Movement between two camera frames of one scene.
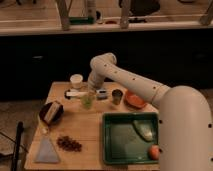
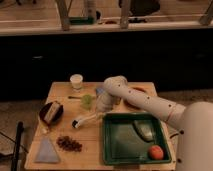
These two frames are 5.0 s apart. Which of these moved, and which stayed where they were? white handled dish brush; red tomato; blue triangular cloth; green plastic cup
Moved: white handled dish brush
Stayed: green plastic cup; blue triangular cloth; red tomato
